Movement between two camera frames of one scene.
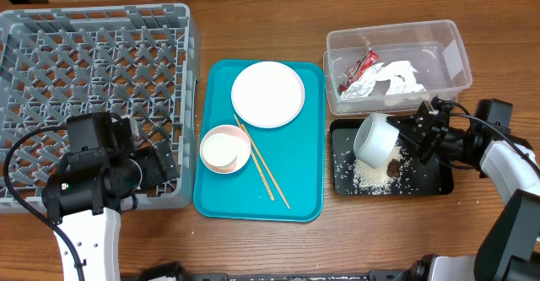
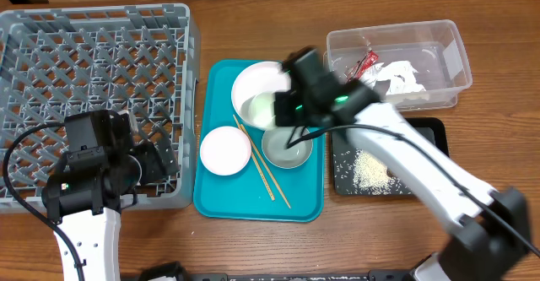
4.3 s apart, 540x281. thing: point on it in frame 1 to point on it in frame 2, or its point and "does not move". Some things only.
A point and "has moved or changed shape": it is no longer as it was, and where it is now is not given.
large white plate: (267, 94) does not move
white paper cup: (219, 149) to (258, 109)
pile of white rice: (376, 181) does not move
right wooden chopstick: (265, 166) does not move
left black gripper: (155, 174) does not move
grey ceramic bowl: (375, 137) has moved or changed shape
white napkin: (402, 75) does not move
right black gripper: (428, 128) to (283, 109)
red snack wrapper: (367, 60) does not move
